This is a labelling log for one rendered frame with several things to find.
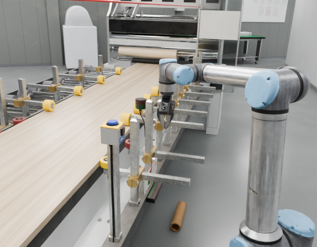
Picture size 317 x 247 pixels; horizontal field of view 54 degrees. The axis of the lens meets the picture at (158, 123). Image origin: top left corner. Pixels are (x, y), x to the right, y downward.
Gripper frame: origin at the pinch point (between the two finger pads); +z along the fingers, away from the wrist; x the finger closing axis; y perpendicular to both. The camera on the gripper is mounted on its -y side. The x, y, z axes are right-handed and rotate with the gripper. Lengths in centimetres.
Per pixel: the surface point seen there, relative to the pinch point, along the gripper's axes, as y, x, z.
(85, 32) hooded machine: 597, 347, 11
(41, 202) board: -65, 34, 10
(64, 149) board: -20, 50, 11
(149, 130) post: -5.1, 7.1, 0.5
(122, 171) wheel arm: -26.1, 14.8, 15.2
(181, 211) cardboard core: 56, -4, 95
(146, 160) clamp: -8.1, 7.7, 17.0
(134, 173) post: -30.3, 7.3, 12.4
